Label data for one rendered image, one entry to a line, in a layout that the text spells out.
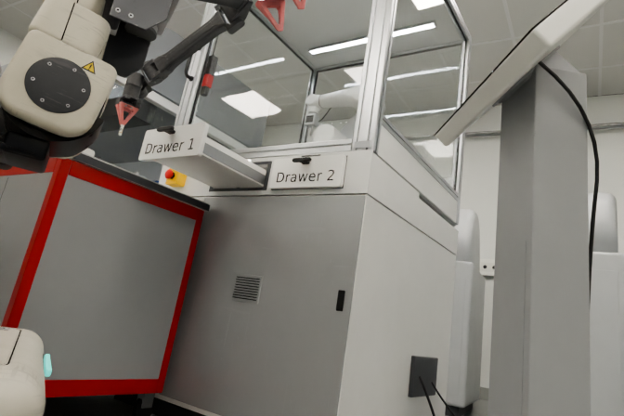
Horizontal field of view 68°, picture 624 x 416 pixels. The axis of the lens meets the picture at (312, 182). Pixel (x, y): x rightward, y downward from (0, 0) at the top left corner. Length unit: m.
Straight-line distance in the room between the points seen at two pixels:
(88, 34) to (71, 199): 0.63
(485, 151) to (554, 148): 3.88
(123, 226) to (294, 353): 0.67
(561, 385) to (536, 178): 0.39
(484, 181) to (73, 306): 4.03
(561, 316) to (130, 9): 1.01
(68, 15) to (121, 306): 0.93
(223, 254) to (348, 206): 0.52
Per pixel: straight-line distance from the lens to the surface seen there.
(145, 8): 1.02
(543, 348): 1.01
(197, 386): 1.72
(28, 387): 0.73
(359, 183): 1.46
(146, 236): 1.64
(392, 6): 1.76
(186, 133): 1.52
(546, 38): 0.97
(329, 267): 1.43
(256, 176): 1.65
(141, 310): 1.66
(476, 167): 4.93
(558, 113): 1.14
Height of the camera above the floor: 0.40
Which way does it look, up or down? 17 degrees up
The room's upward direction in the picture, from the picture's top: 10 degrees clockwise
